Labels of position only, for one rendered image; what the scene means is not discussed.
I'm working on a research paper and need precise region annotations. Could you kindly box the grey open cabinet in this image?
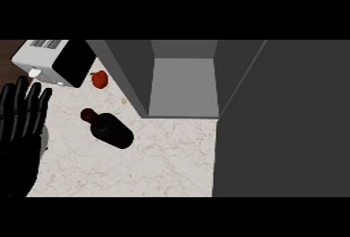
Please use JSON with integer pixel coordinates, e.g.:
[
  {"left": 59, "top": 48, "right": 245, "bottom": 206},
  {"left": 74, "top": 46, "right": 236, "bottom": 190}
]
[{"left": 84, "top": 40, "right": 267, "bottom": 119}]

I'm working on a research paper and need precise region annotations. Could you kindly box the red bell pepper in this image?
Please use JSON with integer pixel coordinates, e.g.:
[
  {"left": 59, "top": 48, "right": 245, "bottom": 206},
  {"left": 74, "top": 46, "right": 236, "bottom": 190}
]
[{"left": 89, "top": 69, "right": 109, "bottom": 90}]

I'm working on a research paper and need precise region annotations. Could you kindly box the dark grey cabinet door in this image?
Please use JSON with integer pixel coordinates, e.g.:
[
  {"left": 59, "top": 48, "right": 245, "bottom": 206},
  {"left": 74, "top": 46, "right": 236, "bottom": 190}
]
[{"left": 211, "top": 40, "right": 350, "bottom": 198}]

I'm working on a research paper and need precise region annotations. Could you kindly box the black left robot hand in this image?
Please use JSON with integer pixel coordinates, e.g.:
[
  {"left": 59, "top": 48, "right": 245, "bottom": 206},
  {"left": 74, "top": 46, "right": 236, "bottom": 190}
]
[{"left": 0, "top": 75, "right": 53, "bottom": 198}]

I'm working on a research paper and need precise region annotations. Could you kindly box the white microwave with black door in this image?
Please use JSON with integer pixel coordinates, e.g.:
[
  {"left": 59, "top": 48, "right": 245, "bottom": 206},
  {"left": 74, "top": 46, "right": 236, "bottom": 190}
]
[{"left": 9, "top": 40, "right": 99, "bottom": 89}]

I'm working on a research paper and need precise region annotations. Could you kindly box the dark red wine bottle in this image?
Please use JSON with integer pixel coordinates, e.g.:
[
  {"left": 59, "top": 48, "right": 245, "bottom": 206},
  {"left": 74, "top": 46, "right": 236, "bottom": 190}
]
[{"left": 80, "top": 107, "right": 136, "bottom": 150}]

